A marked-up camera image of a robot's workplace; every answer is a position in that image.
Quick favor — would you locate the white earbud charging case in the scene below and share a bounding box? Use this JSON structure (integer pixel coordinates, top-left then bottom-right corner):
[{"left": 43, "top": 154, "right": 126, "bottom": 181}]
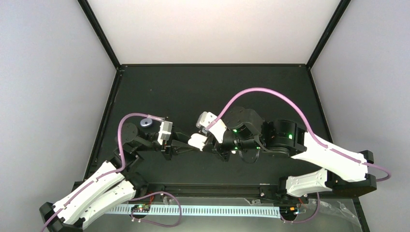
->
[{"left": 188, "top": 133, "right": 207, "bottom": 151}]

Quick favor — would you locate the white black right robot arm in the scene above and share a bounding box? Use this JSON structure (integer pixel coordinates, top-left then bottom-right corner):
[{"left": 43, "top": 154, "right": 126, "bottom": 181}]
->
[{"left": 197, "top": 107, "right": 377, "bottom": 203}]

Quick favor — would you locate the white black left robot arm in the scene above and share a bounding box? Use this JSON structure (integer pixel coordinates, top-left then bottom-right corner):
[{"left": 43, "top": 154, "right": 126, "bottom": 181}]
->
[{"left": 39, "top": 121, "right": 196, "bottom": 232}]

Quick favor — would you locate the purple charging case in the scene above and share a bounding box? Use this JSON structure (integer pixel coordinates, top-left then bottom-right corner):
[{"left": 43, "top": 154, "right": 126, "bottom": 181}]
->
[{"left": 140, "top": 118, "right": 153, "bottom": 128}]

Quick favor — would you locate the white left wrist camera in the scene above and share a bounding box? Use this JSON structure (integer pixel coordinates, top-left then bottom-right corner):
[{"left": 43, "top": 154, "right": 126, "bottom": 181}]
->
[{"left": 157, "top": 121, "right": 173, "bottom": 145}]

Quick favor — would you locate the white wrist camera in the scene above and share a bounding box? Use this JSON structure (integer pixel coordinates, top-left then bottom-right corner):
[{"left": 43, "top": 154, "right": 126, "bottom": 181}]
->
[
  {"left": 196, "top": 111, "right": 227, "bottom": 144},
  {"left": 157, "top": 121, "right": 173, "bottom": 145}
]

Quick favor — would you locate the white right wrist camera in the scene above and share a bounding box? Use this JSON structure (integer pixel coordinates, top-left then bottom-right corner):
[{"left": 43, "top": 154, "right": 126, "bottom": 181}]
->
[{"left": 196, "top": 111, "right": 227, "bottom": 144}]

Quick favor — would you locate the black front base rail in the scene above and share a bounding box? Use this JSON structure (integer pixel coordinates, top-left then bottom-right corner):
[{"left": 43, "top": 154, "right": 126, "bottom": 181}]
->
[{"left": 147, "top": 183, "right": 278, "bottom": 198}]

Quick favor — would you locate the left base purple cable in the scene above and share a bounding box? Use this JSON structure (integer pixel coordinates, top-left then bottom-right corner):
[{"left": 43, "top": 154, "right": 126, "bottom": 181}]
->
[{"left": 126, "top": 191, "right": 182, "bottom": 228}]

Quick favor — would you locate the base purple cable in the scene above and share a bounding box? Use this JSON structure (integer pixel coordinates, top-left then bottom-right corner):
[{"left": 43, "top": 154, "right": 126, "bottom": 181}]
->
[
  {"left": 280, "top": 192, "right": 321, "bottom": 224},
  {"left": 126, "top": 191, "right": 182, "bottom": 228}
]

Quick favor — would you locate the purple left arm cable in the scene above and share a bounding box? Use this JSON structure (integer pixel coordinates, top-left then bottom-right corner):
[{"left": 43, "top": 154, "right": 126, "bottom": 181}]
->
[{"left": 38, "top": 113, "right": 165, "bottom": 232}]

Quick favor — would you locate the white slotted cable duct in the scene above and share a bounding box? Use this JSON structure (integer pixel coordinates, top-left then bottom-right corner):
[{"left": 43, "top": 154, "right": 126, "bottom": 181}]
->
[{"left": 106, "top": 204, "right": 280, "bottom": 218}]

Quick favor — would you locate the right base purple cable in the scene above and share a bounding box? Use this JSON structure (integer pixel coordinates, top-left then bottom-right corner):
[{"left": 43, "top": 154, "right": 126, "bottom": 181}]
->
[{"left": 280, "top": 192, "right": 321, "bottom": 224}]

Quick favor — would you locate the black rear left frame post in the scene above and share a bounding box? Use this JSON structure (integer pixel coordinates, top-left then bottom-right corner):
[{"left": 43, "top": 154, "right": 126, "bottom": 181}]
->
[{"left": 78, "top": 0, "right": 121, "bottom": 70}]

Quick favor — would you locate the black frame post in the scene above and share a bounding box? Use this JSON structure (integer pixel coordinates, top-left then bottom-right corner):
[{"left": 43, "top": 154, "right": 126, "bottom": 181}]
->
[
  {"left": 306, "top": 0, "right": 351, "bottom": 70},
  {"left": 78, "top": 0, "right": 121, "bottom": 70}
]

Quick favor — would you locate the black rear right frame post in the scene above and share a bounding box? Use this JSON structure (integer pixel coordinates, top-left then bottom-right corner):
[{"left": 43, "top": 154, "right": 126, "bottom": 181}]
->
[{"left": 306, "top": 0, "right": 351, "bottom": 70}]

